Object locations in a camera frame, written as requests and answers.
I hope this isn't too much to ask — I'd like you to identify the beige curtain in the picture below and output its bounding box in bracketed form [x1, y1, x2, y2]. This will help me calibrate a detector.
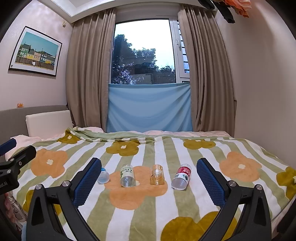
[66, 8, 116, 133]
[178, 5, 238, 138]

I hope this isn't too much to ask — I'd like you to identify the clear cup red label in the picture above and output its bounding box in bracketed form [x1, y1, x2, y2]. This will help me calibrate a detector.
[171, 163, 193, 191]

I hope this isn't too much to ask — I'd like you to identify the white cushion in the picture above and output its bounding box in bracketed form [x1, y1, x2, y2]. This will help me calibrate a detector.
[25, 110, 75, 137]

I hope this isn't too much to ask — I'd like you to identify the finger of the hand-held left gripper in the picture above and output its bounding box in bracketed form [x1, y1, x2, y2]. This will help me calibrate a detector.
[9, 145, 37, 171]
[0, 138, 17, 156]

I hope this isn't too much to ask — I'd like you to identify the orange fabric flower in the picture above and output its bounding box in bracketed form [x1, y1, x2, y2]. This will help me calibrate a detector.
[212, 0, 251, 18]

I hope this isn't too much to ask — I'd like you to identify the framed houses picture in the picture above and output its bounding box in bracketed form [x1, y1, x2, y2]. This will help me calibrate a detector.
[8, 26, 63, 77]

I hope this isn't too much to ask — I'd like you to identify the clear plastic bottle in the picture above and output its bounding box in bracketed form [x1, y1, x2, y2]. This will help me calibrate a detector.
[3, 194, 28, 224]

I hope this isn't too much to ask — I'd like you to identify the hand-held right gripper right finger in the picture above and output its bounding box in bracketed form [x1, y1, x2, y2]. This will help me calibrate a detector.
[196, 158, 271, 241]

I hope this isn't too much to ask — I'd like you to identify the black hanging cloth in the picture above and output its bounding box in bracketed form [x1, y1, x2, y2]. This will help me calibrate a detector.
[198, 0, 236, 24]

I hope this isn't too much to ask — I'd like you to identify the floral striped blanket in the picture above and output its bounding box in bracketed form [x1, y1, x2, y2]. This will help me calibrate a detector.
[5, 129, 296, 241]

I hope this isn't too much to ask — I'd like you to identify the white framed window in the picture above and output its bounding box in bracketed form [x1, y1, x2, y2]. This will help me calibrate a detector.
[110, 18, 191, 85]

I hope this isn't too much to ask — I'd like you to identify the light blue cloth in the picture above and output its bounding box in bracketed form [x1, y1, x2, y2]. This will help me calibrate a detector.
[106, 82, 194, 133]

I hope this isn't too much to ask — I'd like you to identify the blue-capped clear bottle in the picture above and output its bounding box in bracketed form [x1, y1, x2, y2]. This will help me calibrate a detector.
[97, 167, 111, 184]

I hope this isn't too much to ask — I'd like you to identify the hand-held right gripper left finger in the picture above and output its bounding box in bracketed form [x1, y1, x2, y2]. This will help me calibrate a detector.
[26, 158, 102, 241]

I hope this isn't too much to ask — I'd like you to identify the amber clear bottle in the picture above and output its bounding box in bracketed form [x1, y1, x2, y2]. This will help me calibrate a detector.
[150, 164, 165, 186]

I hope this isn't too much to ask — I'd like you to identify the grey bed headboard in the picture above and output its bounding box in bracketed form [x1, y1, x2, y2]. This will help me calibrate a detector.
[0, 105, 70, 140]

